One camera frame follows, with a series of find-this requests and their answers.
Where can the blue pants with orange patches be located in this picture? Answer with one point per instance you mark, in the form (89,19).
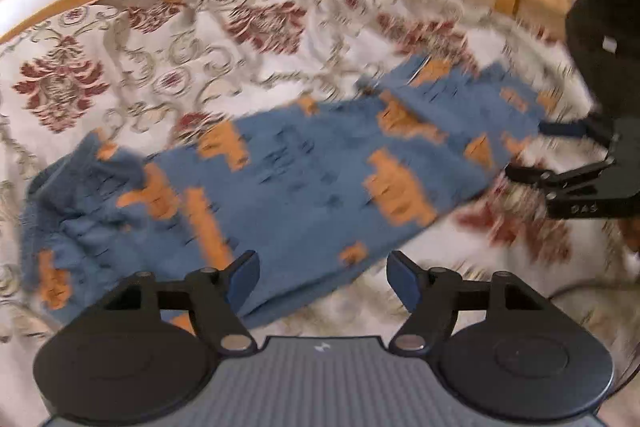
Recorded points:
(305,187)

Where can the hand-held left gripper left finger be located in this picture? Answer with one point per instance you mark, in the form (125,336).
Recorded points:
(246,278)

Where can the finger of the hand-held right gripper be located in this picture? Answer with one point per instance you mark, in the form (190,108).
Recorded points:
(575,129)
(550,174)

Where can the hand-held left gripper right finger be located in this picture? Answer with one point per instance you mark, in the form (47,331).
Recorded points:
(403,279)

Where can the floral printed blanket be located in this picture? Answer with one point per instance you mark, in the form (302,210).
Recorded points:
(165,57)

